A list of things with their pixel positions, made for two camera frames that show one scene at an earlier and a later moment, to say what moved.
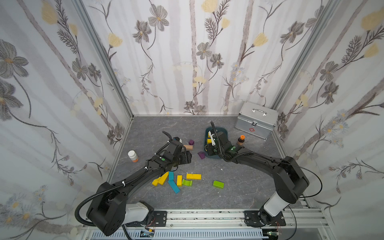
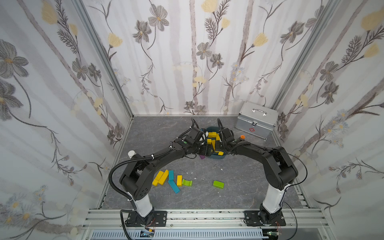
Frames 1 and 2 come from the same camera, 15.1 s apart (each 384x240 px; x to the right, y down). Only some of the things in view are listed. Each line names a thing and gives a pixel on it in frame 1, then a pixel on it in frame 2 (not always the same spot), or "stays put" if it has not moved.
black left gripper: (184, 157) -> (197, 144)
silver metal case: (256, 120) stays put
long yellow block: (162, 179) stays put
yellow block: (179, 180) stays put
